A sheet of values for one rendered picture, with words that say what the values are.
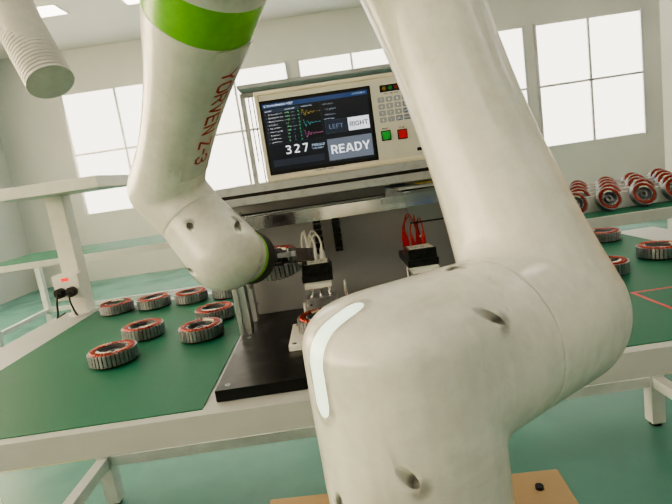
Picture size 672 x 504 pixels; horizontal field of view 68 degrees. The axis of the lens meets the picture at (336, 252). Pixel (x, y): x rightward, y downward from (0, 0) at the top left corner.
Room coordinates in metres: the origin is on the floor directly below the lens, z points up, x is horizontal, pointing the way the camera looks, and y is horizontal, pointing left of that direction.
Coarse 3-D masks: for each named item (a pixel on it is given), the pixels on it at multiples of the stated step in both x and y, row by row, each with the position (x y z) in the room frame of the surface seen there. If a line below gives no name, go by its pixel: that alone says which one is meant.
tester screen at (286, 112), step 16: (320, 96) 1.18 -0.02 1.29; (336, 96) 1.18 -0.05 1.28; (352, 96) 1.18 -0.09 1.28; (272, 112) 1.18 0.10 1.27; (288, 112) 1.18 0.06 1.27; (304, 112) 1.18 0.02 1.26; (320, 112) 1.18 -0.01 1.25; (336, 112) 1.18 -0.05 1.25; (352, 112) 1.18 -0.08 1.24; (368, 112) 1.18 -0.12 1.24; (272, 128) 1.18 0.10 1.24; (288, 128) 1.18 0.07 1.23; (304, 128) 1.18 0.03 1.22; (320, 128) 1.18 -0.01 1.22; (368, 128) 1.18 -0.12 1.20; (272, 144) 1.18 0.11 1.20; (288, 144) 1.18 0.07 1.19; (320, 144) 1.18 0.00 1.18; (272, 160) 1.18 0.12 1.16; (336, 160) 1.18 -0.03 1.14
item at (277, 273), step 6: (276, 246) 1.10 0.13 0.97; (282, 246) 1.09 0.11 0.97; (288, 246) 1.08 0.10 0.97; (294, 246) 1.08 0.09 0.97; (288, 264) 1.01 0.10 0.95; (294, 264) 1.02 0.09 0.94; (276, 270) 1.00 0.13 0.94; (282, 270) 1.00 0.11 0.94; (288, 270) 1.01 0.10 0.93; (294, 270) 1.02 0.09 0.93; (270, 276) 1.00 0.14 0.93; (276, 276) 1.01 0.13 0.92; (282, 276) 1.00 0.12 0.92; (288, 276) 1.01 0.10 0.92
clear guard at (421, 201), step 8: (400, 184) 1.19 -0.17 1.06; (408, 184) 1.13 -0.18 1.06; (416, 184) 1.08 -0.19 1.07; (424, 184) 1.04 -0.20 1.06; (432, 184) 1.00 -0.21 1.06; (408, 192) 0.95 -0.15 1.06; (416, 192) 0.95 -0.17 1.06; (424, 192) 0.95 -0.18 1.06; (432, 192) 0.94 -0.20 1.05; (408, 200) 0.94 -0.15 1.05; (416, 200) 0.93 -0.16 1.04; (424, 200) 0.93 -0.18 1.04; (432, 200) 0.93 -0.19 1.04; (408, 208) 0.92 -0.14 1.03; (416, 208) 0.92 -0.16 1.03; (424, 208) 0.92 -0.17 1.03; (432, 208) 0.92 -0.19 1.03; (440, 208) 0.91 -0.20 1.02; (408, 216) 0.91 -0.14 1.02; (416, 216) 0.91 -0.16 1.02; (424, 216) 0.91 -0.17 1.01; (432, 216) 0.90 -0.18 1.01; (440, 216) 0.90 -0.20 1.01
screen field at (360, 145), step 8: (352, 136) 1.18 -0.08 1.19; (360, 136) 1.18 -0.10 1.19; (368, 136) 1.18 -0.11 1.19; (328, 144) 1.18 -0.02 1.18; (336, 144) 1.18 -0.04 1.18; (344, 144) 1.18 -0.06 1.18; (352, 144) 1.18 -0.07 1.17; (360, 144) 1.18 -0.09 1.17; (368, 144) 1.18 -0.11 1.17; (336, 152) 1.18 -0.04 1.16; (344, 152) 1.18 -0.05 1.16; (352, 152) 1.18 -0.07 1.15; (360, 152) 1.18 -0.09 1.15; (368, 152) 1.18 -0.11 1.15
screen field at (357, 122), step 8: (328, 120) 1.18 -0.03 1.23; (336, 120) 1.18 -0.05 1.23; (344, 120) 1.18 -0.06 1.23; (352, 120) 1.18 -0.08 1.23; (360, 120) 1.18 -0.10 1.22; (368, 120) 1.18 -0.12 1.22; (328, 128) 1.18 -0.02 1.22; (336, 128) 1.18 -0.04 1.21; (344, 128) 1.18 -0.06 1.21; (352, 128) 1.18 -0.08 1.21; (360, 128) 1.18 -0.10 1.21
